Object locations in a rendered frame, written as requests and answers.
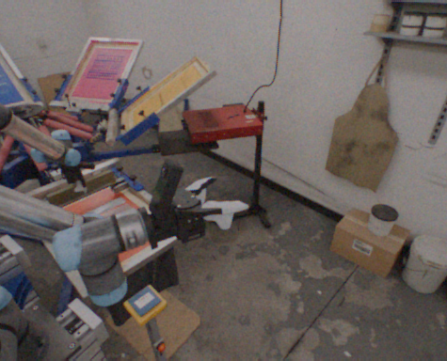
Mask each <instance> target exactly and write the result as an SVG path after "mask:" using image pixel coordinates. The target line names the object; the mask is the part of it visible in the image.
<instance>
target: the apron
mask: <svg viewBox="0 0 447 361"><path fill-rule="evenodd" d="M384 57H385V56H384ZM384 57H382V58H380V59H379V62H377V64H376V65H375V68H374V69H373V70H372V71H371V73H370V75H369V77H367V81H366V82H365V87H364V88H363V89H362V90H361V92H360V94H359V96H358V97H357V99H356V101H355V103H354V104H353V107H352V110H350V111H349V112H347V113H345V114H344V115H342V116H338V117H337V118H336V119H335V122H334V126H333V135H332V138H331V142H330V146H329V154H328V157H327V162H326V170H328V171H329V172H330V173H331V174H333V175H335V176H337V177H340V178H345V179H348V180H350V181H352V182H353V183H354V184H355V185H357V186H360V187H367V188H369V189H371V190H372V191H373V192H374V193H375V192H376V190H377V188H378V186H379V183H380V182H381V180H382V178H383V174H384V173H385V171H386V170H387V167H388V166H389V164H390V162H391V158H392V155H393V154H394V149H395V147H396V145H397V143H398V135H397V133H396V132H395V131H394V129H393V128H392V127H391V125H390V123H389V121H388V98H387V91H386V89H387V64H386V58H384ZM382 61H383V73H384V88H383V86H380V85H378V84H371V85H368V82H369V81H370V80H371V78H372V75H373V74H374V73H375V70H376V69H377V68H378V66H379V65H380V63H381V62H382ZM367 85H368V86H367Z"/></svg>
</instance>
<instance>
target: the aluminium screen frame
mask: <svg viewBox="0 0 447 361"><path fill-rule="evenodd" d="M129 187H130V188H128V190H131V191H132V192H133V193H134V194H136V195H137V196H138V197H140V198H141V199H143V201H145V202H147V204H148V205H150V203H151V198H152V196H151V195H150V194H147V192H146V191H144V190H139V191H138V192H137V191H136V190H134V189H133V188H132V187H131V186H130V185H129ZM180 241H181V240H177V238H176V237H175V236H174V237H172V238H170V239H167V240H163V241H162V242H161V243H159V244H158V246H159V247H157V248H154V249H153V250H152V249H151V248H150V249H149V250H147V251H145V252H143V254H141V255H139V256H137V257H136V258H135V259H132V260H131V261H129V262H128V263H125V264H124V265H123V266H121V267H122V270H123V271H124V274H125V276H126V277H127V276H128V275H131V274H132V273H133V272H135V271H137V270H138V269H139V268H140V267H143V266H144V265H145V264H147V263H149V262H151V260H153V259H155V258H157V257H158V256H159V255H162V254H163V253H164V252H165V251H167V250H169V249H170V247H173V246H174V245H175V244H177V243H179V242H180ZM42 242H43V243H44V245H45V247H46V248H47V249H48V251H49V253H50V254H51V255H52V256H53V259H55V260H56V255H55V252H54V249H53V244H52V243H47V242H44V241H42ZM63 272H64V271H63ZM64 274H65V275H66V276H67V277H68V279H69V280H70V281H71V282H72V285H74V287H75V289H76V290H77V291H78V293H79V295H80V296H81V297H82V298H83V301H85V302H86V303H87V302H89V301H91V299H90V297H89V296H88V294H87V289H86V286H85V285H84V283H83V279H82V277H81V276H80V275H79V274H78V273H77V272H76V271H75V270H71V271H69V272H64Z"/></svg>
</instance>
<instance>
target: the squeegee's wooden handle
mask: <svg viewBox="0 0 447 361"><path fill-rule="evenodd" d="M114 181H116V178H115V176H114V173H113V170H111V169H110V170H106V171H105V172H103V173H101V174H97V175H95V176H93V177H91V178H87V179H85V182H86V188H87V190H86V193H87V192H89V191H91V190H95V189H97V188H98V187H101V186H102V185H106V184H108V183H109V182H112V183H113V182H114ZM76 186H77V184H76V183H75V184H73V185H69V186H68V187H65V188H64V189H61V190H57V191H56V192H53V193H52V194H49V195H46V197H47V198H48V201H49V204H52V205H56V206H58V205H60V204H61V203H64V202H65V201H69V200H71V199H72V198H75V197H78V196H81V195H82V194H83V193H84V191H80V192H74V188H75V187H76Z"/></svg>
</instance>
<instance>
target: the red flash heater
mask: <svg viewBox="0 0 447 361"><path fill-rule="evenodd" d="M245 107H246V105H245V104H244V105H236V106H228V107H221V108H206V109H199V110H192V111H184V112H182V117H183V118H184V124H185V128H188V129H189V132H188V134H189V138H190V139H191V142H192V143H193V144H194V143H205V142H212V141H216V140H223V139H235V138H241V137H247V136H253V135H263V116H261V115H260V114H259V112H257V111H256V110H255V108H254V107H252V110H249V109H248V108H246V110H247V112H246V113H244V108H245ZM238 114H240V115H239V116H236V115H238ZM231 116H234V117H232V118H228V117H231ZM187 131H188V130H187Z"/></svg>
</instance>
